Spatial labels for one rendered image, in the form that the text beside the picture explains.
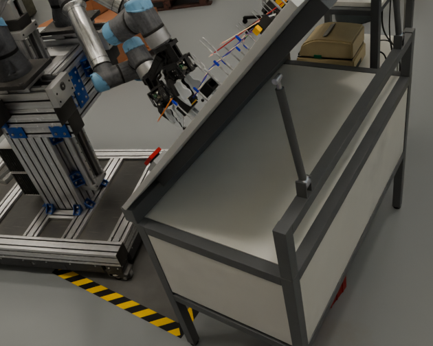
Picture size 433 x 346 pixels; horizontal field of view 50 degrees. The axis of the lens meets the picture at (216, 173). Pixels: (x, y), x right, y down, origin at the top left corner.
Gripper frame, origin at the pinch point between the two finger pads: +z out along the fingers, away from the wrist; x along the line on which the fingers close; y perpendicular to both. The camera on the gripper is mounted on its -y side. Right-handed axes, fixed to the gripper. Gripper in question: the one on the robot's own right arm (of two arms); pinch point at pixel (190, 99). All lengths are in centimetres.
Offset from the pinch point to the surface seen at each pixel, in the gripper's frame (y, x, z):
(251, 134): -9.9, 26.4, 31.5
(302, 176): 41.2, -16.2, 22.9
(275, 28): 65, -31, -20
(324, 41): -8, 99, 28
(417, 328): 27, 18, 132
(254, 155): -2.7, 14.8, 34.3
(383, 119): 32, 50, 48
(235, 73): 52, -31, -15
